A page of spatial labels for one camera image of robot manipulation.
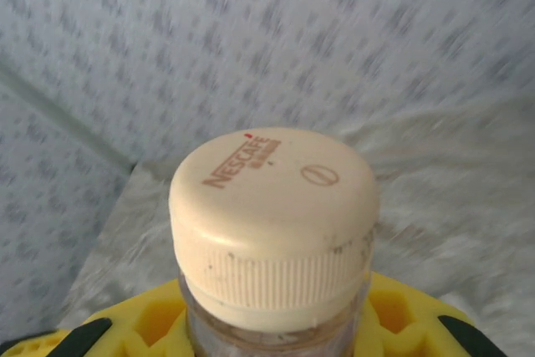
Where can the brown coffee bottle cream cap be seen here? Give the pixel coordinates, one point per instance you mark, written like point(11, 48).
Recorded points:
point(271, 206)

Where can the aluminium corner post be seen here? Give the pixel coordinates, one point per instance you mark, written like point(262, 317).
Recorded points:
point(67, 116)

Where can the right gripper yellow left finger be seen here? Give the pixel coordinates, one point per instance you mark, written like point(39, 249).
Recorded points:
point(138, 327)

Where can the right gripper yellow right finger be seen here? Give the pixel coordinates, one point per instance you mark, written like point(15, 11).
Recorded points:
point(409, 323)

